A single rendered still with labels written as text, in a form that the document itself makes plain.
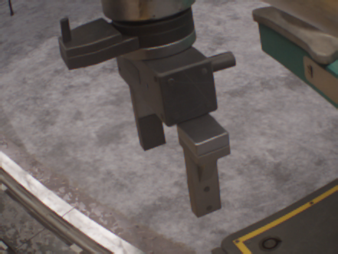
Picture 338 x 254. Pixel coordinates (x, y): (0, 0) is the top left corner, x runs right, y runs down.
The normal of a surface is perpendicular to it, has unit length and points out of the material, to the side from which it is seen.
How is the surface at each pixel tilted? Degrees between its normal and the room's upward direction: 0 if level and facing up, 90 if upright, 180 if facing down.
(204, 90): 90
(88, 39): 0
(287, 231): 0
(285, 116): 0
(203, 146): 90
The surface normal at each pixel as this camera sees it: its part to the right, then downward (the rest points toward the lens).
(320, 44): -0.22, -0.68
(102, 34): -0.14, -0.83
